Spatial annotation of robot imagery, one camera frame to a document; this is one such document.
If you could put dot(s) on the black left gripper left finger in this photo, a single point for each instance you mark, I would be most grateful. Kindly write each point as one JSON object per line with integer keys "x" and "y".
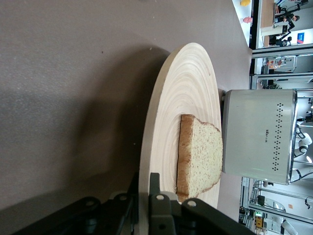
{"x": 73, "y": 218}

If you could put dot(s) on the round wooden plate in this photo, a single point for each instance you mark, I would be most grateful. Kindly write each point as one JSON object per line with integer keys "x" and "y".
{"x": 178, "y": 85}

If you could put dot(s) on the white humanoid robot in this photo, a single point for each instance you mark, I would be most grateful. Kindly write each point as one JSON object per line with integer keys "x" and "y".
{"x": 304, "y": 144}

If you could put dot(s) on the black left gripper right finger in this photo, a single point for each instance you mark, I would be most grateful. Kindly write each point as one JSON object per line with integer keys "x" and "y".
{"x": 185, "y": 220}

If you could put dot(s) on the white toaster with chrome top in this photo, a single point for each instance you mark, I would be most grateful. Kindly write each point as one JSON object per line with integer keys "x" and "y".
{"x": 254, "y": 137}

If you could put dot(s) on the slice of white bread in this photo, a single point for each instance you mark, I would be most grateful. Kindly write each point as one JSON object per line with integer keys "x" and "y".
{"x": 205, "y": 156}

